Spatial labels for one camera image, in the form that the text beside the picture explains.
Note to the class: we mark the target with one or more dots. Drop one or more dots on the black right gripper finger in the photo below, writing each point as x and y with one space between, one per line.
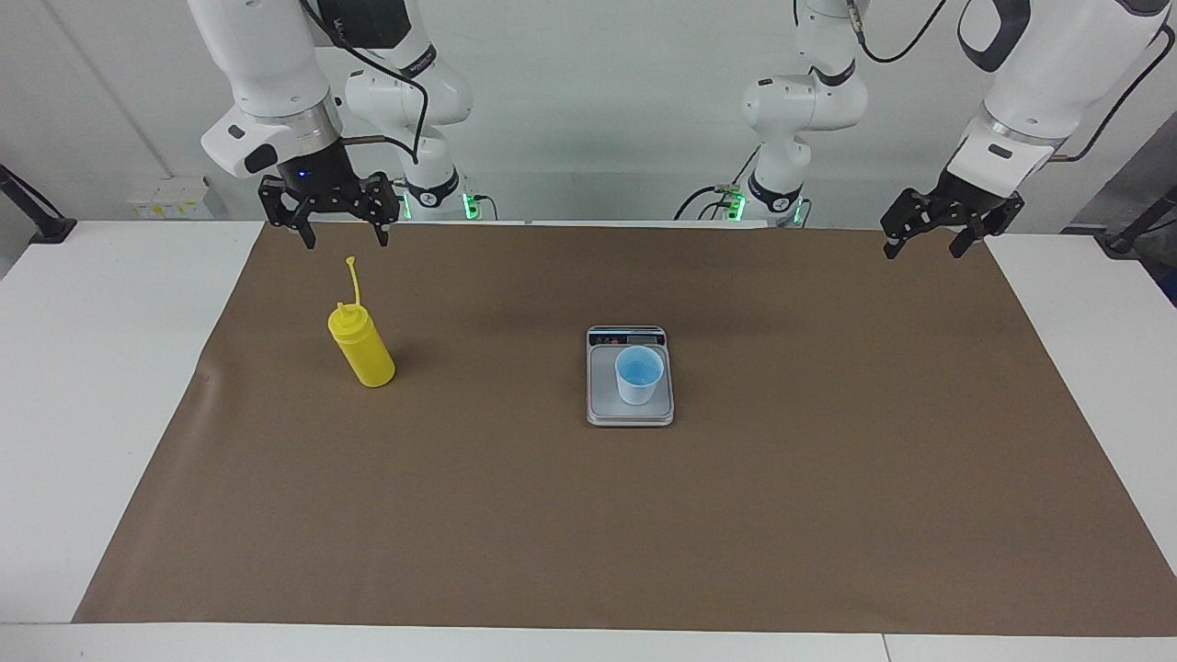
280 202
384 198

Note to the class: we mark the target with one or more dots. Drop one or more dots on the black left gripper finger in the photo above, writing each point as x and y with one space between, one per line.
910 211
988 223

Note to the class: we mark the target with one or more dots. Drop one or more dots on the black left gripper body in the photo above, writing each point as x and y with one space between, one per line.
975 198

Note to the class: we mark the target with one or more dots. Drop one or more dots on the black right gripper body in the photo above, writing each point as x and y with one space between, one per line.
322 179

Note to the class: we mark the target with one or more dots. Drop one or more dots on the yellow squeeze seasoning bottle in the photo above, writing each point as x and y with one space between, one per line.
366 354

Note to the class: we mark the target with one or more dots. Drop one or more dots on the light blue plastic cup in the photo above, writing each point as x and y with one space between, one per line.
639 377

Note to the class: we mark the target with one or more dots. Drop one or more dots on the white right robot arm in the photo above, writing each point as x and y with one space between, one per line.
267 55

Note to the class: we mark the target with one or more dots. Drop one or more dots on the silver digital kitchen scale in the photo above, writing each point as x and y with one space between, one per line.
607 405

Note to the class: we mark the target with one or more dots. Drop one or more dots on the black clamp stand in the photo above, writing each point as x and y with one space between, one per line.
41 221
1136 230

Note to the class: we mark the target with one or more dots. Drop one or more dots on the brown paper table mat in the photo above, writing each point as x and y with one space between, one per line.
588 533

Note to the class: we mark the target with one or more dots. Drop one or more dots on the white wall power outlet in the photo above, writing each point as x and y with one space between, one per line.
170 198

